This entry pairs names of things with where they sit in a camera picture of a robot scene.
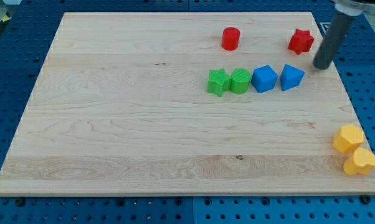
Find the red star block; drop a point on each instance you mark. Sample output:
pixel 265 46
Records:
pixel 301 41

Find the blue cube block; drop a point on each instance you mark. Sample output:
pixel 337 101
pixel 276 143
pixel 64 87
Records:
pixel 264 78

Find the green star block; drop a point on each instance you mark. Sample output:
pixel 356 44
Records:
pixel 219 81

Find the yellow heart block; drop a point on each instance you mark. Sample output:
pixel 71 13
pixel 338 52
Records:
pixel 362 161

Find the green cylinder block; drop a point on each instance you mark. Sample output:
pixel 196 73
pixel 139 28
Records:
pixel 240 80

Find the blue triangle block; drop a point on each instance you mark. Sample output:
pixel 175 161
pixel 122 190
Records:
pixel 291 77

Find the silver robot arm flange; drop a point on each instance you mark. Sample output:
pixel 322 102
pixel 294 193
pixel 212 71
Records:
pixel 354 7

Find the light wooden board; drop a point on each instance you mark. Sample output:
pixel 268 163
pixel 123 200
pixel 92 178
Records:
pixel 120 108

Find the yellow hexagon block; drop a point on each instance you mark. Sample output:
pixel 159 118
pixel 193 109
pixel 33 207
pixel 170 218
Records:
pixel 348 138

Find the red cylinder block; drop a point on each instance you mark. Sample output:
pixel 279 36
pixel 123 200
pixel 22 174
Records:
pixel 230 38

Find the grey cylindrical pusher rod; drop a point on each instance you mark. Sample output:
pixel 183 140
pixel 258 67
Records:
pixel 340 25

